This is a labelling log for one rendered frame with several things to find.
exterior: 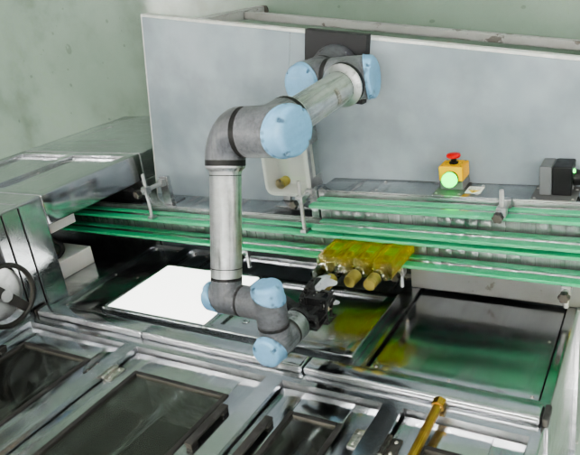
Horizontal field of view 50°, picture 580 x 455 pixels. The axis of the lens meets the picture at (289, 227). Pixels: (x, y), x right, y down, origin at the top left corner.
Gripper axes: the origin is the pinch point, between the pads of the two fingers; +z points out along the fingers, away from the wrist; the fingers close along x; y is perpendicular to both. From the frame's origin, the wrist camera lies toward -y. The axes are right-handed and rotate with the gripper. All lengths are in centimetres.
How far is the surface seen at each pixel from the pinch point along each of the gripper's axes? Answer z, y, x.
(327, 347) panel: -11.6, 4.9, -11.8
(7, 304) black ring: -29, -102, -7
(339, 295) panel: 15.7, -4.9, -12.4
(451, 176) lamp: 33.6, 25.2, 21.0
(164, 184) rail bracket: 31, -81, 14
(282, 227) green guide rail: 25.7, -28.5, 4.0
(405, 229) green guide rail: 26.8, 13.2, 6.4
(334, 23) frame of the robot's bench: 98, -39, 60
